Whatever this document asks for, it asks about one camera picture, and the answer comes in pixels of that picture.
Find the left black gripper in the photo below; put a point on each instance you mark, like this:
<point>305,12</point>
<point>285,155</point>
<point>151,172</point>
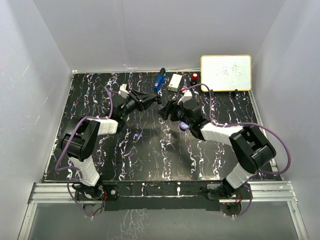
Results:
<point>138,97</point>

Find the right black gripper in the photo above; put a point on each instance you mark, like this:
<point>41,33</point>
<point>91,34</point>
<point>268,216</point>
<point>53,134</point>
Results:
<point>171,106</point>

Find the purple round earbud case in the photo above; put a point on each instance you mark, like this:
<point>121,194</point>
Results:
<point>183,126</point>

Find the black earbud charging case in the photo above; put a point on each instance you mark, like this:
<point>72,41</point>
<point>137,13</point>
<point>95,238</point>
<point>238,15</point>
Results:
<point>158,99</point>

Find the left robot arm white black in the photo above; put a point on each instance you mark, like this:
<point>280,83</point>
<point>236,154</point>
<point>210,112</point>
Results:
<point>79,138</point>

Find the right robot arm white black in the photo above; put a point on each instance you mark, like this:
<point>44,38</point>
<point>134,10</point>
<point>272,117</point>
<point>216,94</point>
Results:
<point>251,147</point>

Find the blue black tool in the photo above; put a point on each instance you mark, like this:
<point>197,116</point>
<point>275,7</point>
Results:
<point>161,76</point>

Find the white rectangular box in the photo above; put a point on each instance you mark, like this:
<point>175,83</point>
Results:
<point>174,82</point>

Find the red emergency button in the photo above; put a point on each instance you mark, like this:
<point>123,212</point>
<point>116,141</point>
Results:
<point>194,79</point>

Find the black front base bar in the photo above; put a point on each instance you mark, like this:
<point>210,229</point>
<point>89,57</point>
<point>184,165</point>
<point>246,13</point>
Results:
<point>168,195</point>

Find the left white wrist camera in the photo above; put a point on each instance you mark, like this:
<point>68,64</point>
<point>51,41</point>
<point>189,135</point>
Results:
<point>123,92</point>

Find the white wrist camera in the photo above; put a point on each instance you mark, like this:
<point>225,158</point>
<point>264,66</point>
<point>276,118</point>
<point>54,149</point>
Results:
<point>123,92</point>
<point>186,95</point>

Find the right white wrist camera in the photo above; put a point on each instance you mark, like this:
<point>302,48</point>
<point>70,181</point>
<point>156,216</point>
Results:
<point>186,95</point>

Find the white board wooden frame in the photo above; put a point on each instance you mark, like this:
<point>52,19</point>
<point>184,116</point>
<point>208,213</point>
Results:
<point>226,73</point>

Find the aluminium frame rail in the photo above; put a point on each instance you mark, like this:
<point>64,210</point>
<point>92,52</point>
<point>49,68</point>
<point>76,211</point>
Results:
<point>262,191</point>

